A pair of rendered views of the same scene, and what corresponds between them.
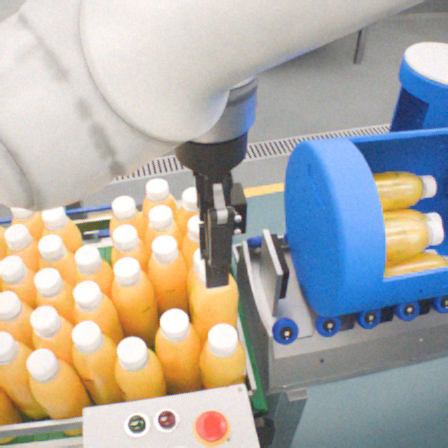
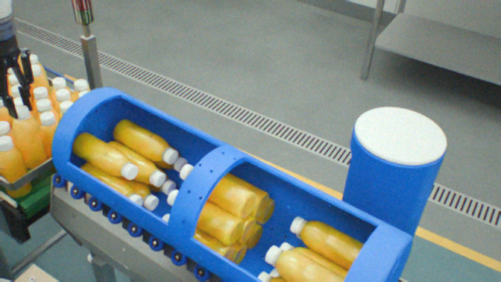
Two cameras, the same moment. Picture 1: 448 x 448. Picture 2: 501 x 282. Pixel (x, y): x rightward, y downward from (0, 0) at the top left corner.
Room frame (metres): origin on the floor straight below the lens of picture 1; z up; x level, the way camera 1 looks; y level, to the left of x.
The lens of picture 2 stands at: (0.01, -1.22, 2.01)
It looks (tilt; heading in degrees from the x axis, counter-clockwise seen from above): 40 degrees down; 44
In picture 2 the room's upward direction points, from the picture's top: 3 degrees clockwise
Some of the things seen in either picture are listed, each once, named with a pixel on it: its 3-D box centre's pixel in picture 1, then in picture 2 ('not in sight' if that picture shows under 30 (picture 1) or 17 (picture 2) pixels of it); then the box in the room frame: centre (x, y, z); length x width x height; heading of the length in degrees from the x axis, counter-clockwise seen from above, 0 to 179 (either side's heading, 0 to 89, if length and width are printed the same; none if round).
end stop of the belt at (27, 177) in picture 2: (228, 288); (70, 150); (0.49, -0.01, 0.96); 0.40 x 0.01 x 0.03; 10
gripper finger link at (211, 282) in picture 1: (216, 268); (10, 106); (0.37, 0.01, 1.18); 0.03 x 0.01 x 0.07; 101
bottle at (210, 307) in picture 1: (214, 309); (28, 139); (0.39, 0.01, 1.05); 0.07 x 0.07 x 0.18
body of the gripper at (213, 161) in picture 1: (211, 158); (3, 51); (0.39, 0.01, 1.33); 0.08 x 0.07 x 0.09; 11
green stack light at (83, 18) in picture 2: not in sight; (83, 14); (0.79, 0.36, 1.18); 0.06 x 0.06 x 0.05
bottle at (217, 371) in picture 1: (223, 370); (13, 168); (0.32, 0.00, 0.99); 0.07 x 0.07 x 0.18
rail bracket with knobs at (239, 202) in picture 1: (227, 213); not in sight; (0.69, -0.01, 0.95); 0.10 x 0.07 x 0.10; 10
